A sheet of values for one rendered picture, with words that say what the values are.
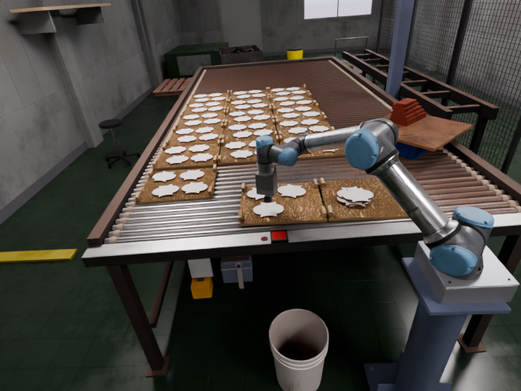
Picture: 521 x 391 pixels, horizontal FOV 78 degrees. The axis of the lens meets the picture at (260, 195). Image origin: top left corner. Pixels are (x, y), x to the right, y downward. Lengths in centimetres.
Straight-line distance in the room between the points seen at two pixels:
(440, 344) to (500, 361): 88
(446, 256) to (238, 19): 1134
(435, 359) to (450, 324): 23
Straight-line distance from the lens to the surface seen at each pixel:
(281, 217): 151
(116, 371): 233
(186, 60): 923
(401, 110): 233
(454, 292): 132
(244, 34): 1204
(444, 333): 153
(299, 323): 194
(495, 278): 138
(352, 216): 154
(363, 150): 104
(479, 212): 126
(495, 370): 238
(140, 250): 152
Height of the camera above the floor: 183
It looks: 32 degrees down
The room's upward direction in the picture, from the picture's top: 4 degrees counter-clockwise
